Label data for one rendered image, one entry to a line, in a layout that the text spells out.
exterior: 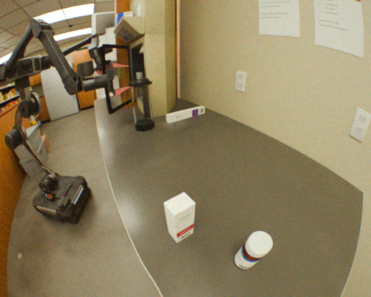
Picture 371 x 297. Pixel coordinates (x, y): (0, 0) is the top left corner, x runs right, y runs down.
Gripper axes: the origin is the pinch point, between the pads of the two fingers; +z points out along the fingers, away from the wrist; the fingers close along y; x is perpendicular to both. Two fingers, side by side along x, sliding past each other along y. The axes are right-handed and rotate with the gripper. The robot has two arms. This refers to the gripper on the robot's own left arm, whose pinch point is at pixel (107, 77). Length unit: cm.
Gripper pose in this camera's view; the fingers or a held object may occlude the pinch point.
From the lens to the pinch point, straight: 98.1
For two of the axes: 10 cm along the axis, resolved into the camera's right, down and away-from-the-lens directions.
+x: -1.5, 5.1, -8.4
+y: -9.0, 2.8, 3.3
